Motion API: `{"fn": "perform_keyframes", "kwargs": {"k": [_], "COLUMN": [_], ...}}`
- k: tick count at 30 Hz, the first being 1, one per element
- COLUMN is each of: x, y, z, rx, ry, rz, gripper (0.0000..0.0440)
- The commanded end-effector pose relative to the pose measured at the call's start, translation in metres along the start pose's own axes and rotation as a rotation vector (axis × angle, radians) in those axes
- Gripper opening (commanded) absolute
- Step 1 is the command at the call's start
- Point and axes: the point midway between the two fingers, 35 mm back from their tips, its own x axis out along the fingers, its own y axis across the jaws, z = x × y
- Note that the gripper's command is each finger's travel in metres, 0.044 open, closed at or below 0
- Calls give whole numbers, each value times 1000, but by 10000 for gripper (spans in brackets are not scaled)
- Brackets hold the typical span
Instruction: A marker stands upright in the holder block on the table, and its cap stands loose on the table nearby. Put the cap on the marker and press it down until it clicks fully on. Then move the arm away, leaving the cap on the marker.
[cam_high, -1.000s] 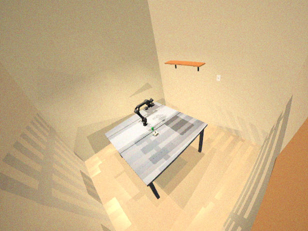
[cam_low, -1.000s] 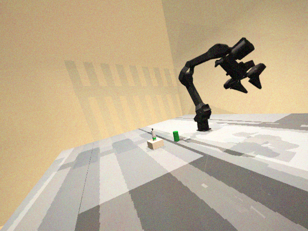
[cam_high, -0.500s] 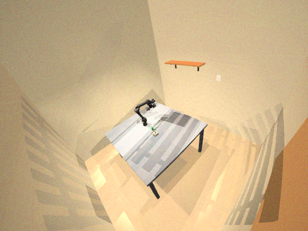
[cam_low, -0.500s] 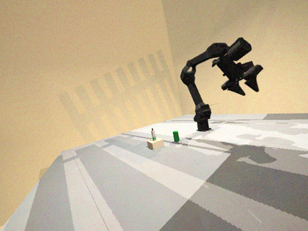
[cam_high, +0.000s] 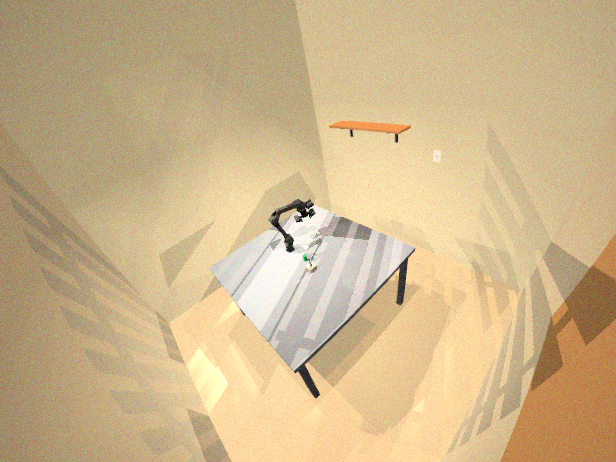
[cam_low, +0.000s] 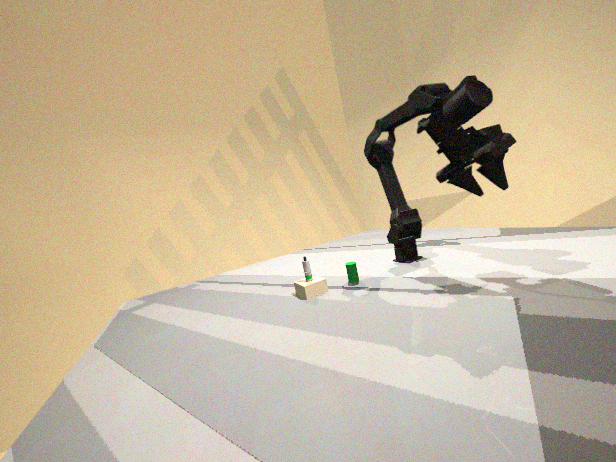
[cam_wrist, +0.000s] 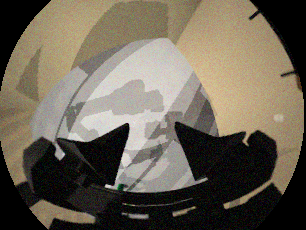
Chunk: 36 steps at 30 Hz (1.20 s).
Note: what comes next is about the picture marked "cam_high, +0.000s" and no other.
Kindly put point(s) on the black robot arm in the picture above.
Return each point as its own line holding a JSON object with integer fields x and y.
{"x": 297, "y": 204}

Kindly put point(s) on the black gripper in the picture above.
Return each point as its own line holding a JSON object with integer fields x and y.
{"x": 311, "y": 212}

